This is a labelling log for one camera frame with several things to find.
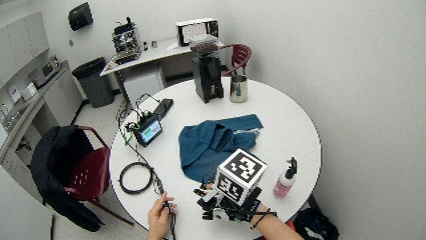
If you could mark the flat black box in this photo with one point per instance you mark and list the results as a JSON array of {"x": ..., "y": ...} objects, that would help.
[{"x": 162, "y": 107}]

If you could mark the black coffee grinder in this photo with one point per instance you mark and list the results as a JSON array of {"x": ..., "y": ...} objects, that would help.
[{"x": 207, "y": 75}]

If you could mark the white side table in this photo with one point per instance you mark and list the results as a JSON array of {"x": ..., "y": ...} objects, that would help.
[{"x": 146, "y": 63}]

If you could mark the grey trash bin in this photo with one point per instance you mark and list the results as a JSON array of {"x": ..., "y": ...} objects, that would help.
[{"x": 93, "y": 83}]

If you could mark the small screen device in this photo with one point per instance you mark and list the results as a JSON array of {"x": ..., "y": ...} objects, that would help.
[{"x": 147, "y": 131}]

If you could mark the dark red chair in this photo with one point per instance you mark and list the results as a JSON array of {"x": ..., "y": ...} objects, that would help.
[
  {"x": 90, "y": 170},
  {"x": 240, "y": 55}
]

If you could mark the white marker cube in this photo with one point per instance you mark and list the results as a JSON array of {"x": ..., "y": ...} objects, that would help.
[{"x": 240, "y": 175}]

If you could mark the white wall cabinet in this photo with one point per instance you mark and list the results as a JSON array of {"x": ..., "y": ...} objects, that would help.
[{"x": 19, "y": 46}]

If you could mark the silver toaster oven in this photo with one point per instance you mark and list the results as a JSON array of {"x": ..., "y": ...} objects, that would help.
[{"x": 43, "y": 71}]

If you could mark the steel milk pitcher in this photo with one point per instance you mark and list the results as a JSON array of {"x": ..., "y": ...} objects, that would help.
[{"x": 238, "y": 89}]

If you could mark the white counter cabinet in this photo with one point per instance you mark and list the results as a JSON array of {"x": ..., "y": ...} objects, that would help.
[{"x": 41, "y": 106}]

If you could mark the black wall dispenser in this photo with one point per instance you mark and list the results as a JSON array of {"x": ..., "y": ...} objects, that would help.
[{"x": 79, "y": 16}]

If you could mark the black backpack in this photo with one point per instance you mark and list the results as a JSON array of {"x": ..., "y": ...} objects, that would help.
[{"x": 314, "y": 225}]

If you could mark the espresso machine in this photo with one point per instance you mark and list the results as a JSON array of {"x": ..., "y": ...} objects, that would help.
[{"x": 126, "y": 41}]

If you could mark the blue cloth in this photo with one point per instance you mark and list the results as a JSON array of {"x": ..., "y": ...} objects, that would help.
[{"x": 207, "y": 146}]

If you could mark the black jacket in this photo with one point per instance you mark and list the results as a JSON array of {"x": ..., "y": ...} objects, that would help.
[{"x": 54, "y": 166}]

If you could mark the white microwave oven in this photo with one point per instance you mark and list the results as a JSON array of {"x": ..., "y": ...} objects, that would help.
[{"x": 194, "y": 30}]

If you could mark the pink spray bottle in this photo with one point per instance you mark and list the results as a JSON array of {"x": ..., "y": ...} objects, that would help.
[{"x": 284, "y": 185}]

